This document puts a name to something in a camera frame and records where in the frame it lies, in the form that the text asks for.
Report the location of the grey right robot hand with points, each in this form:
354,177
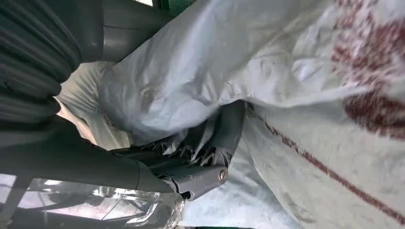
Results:
79,164

